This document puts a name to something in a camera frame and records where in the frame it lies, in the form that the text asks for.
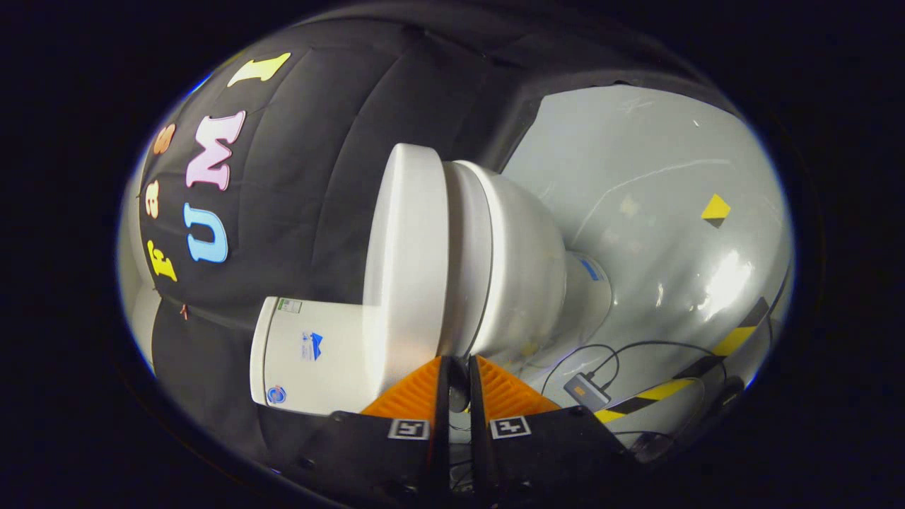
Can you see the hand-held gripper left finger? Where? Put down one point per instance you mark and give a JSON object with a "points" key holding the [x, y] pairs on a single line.
{"points": [[442, 424]]}

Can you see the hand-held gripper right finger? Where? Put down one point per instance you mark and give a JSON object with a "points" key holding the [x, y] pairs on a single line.
{"points": [[477, 424]]}

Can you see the white toilet lid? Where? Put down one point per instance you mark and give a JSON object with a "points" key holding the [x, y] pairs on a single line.
{"points": [[406, 247]]}

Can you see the white toilet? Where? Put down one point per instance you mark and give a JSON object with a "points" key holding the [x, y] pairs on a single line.
{"points": [[523, 283]]}

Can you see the grey adapter box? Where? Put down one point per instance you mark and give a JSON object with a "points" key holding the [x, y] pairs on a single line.
{"points": [[585, 391]]}

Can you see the yellow black floor tape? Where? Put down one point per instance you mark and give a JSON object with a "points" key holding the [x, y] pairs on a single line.
{"points": [[732, 341]]}

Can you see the black backdrop cloth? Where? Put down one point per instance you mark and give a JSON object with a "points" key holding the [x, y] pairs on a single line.
{"points": [[318, 177]]}

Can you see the yellow black square sticker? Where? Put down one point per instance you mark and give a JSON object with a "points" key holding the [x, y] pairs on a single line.
{"points": [[715, 209]]}

